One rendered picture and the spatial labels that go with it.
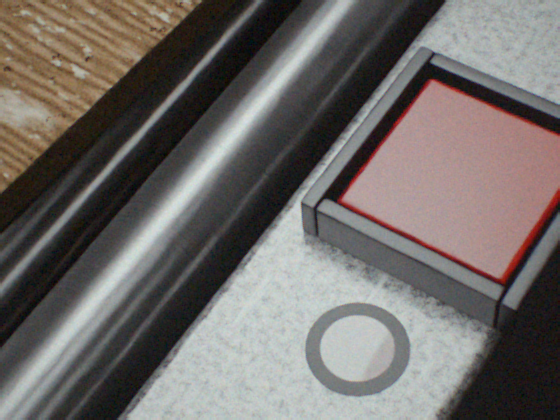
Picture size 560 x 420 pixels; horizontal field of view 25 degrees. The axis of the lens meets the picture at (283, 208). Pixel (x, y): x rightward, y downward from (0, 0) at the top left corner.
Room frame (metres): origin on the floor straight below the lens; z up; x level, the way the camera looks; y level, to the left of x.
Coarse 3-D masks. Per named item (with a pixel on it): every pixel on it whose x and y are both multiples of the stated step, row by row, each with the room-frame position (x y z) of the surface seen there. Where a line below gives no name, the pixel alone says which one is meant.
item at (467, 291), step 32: (416, 64) 0.27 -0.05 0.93; (448, 64) 0.27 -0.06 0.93; (384, 96) 0.26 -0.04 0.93; (480, 96) 0.26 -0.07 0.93; (512, 96) 0.25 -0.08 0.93; (384, 128) 0.25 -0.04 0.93; (352, 160) 0.24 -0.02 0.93; (320, 192) 0.23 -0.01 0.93; (320, 224) 0.22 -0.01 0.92; (352, 224) 0.21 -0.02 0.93; (384, 256) 0.20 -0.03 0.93; (416, 256) 0.20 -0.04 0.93; (544, 256) 0.19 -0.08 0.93; (448, 288) 0.19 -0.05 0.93; (480, 288) 0.18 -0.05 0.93; (512, 288) 0.18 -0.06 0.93; (480, 320) 0.18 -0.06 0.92; (512, 320) 0.18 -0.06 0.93
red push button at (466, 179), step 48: (432, 96) 0.26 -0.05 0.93; (384, 144) 0.24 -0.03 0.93; (432, 144) 0.24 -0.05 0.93; (480, 144) 0.24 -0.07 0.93; (528, 144) 0.24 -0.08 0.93; (384, 192) 0.22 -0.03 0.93; (432, 192) 0.22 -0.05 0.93; (480, 192) 0.22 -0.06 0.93; (528, 192) 0.22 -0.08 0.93; (432, 240) 0.20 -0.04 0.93; (480, 240) 0.20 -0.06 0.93; (528, 240) 0.20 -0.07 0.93
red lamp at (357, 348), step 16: (352, 320) 0.19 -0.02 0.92; (368, 320) 0.19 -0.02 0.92; (336, 336) 0.18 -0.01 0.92; (352, 336) 0.18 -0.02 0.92; (368, 336) 0.18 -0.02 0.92; (384, 336) 0.18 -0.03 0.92; (336, 352) 0.18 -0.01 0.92; (352, 352) 0.18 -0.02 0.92; (368, 352) 0.18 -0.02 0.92; (384, 352) 0.18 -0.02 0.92; (336, 368) 0.17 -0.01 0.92; (352, 368) 0.17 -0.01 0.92; (368, 368) 0.17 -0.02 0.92; (384, 368) 0.17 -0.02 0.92
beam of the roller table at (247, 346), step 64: (448, 0) 0.32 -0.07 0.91; (512, 0) 0.31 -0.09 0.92; (512, 64) 0.28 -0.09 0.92; (256, 256) 0.22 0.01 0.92; (320, 256) 0.21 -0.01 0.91; (256, 320) 0.19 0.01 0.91; (448, 320) 0.18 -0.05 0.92; (192, 384) 0.17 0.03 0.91; (256, 384) 0.17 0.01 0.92; (320, 384) 0.17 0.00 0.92; (448, 384) 0.16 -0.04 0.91
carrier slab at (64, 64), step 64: (0, 0) 0.32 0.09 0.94; (64, 0) 0.32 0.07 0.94; (128, 0) 0.31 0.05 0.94; (192, 0) 0.31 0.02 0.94; (0, 64) 0.29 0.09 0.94; (64, 64) 0.29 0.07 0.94; (128, 64) 0.28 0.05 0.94; (0, 128) 0.26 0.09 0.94; (64, 128) 0.26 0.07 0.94; (0, 192) 0.24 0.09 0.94
